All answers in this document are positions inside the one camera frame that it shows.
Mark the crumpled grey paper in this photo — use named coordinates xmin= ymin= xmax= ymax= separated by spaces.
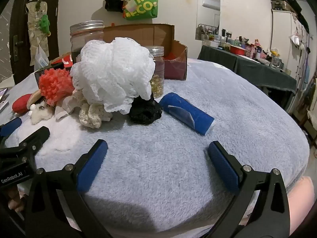
xmin=55 ymin=97 xmax=82 ymax=122

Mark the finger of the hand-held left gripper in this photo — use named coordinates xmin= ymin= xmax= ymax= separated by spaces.
xmin=0 ymin=117 xmax=23 ymax=139
xmin=0 ymin=126 xmax=50 ymax=159

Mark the orange-red yarn pompom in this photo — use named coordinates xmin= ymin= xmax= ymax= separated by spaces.
xmin=38 ymin=68 xmax=75 ymax=105

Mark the black fuzzy scrunchie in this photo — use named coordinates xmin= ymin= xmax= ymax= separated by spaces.
xmin=128 ymin=95 xmax=162 ymax=126

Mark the red bowl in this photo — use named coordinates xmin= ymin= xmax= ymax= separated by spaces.
xmin=230 ymin=44 xmax=246 ymax=55

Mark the blue bandage roll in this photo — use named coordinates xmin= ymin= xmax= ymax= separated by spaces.
xmin=158 ymin=92 xmax=215 ymax=136

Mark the small white plush toy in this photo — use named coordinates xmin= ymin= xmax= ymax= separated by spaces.
xmin=29 ymin=100 xmax=55 ymax=125

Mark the dark wooden door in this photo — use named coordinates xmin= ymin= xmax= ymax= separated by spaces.
xmin=9 ymin=0 xmax=62 ymax=85

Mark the green tote bag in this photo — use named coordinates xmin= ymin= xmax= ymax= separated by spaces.
xmin=122 ymin=0 xmax=159 ymax=21

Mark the small jar of gold items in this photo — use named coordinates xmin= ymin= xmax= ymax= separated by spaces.
xmin=144 ymin=46 xmax=165 ymax=99

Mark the wall mirror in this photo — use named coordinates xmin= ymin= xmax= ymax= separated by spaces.
xmin=195 ymin=0 xmax=221 ymax=41

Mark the white mesh bath loofah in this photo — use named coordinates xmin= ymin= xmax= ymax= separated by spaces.
xmin=70 ymin=37 xmax=156 ymax=115

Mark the glass mug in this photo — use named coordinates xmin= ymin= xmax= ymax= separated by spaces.
xmin=270 ymin=56 xmax=283 ymax=69

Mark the table with green cloth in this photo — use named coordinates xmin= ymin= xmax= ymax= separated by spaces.
xmin=198 ymin=45 xmax=298 ymax=112

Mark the cardboard box with red lining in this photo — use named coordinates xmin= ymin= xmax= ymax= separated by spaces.
xmin=50 ymin=23 xmax=189 ymax=81

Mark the green toy figure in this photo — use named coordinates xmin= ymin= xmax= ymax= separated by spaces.
xmin=39 ymin=14 xmax=51 ymax=34

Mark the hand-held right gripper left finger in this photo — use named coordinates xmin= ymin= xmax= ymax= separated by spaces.
xmin=25 ymin=139 xmax=112 ymax=238

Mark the pink pillow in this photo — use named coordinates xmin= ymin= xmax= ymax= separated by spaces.
xmin=285 ymin=177 xmax=316 ymax=228

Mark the hanging clear plastic bag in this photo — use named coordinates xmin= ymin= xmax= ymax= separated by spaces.
xmin=33 ymin=45 xmax=50 ymax=71

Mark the beige hanging organizer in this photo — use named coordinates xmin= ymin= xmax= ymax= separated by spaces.
xmin=25 ymin=1 xmax=50 ymax=66

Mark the white cabinet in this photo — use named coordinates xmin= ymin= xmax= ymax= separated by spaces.
xmin=271 ymin=9 xmax=310 ymax=80

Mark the grey fleece blanket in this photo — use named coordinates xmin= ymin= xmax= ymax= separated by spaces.
xmin=0 ymin=58 xmax=311 ymax=238

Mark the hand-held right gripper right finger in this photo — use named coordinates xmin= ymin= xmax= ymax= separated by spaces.
xmin=207 ymin=140 xmax=291 ymax=238

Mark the red plush ball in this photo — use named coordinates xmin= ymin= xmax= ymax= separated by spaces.
xmin=12 ymin=94 xmax=34 ymax=113

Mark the cluster of cosmetic bottles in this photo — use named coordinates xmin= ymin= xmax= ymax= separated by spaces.
xmin=202 ymin=28 xmax=273 ymax=65

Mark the storage box on cabinet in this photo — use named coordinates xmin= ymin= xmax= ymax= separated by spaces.
xmin=270 ymin=0 xmax=295 ymax=12

